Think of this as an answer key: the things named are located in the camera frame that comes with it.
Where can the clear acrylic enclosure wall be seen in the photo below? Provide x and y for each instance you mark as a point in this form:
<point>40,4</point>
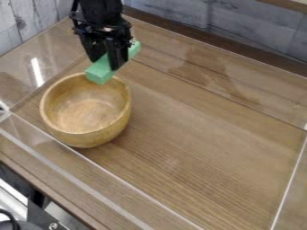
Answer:
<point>213,155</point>

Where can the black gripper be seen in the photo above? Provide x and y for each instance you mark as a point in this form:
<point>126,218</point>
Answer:
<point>99,22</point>

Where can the wooden bowl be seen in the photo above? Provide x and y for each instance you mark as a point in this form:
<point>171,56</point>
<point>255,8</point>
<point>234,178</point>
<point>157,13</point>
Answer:
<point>86,114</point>

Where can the black metal bracket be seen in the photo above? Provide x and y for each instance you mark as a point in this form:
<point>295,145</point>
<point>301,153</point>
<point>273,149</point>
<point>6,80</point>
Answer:
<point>40,218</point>

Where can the green rectangular block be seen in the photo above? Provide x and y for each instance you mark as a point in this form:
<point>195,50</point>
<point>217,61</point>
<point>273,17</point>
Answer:
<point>99,72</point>

